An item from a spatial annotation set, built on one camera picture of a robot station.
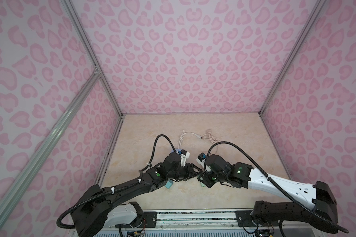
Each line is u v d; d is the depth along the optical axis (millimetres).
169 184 836
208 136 1032
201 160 677
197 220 750
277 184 453
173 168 621
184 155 734
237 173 526
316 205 402
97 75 893
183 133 1040
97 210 401
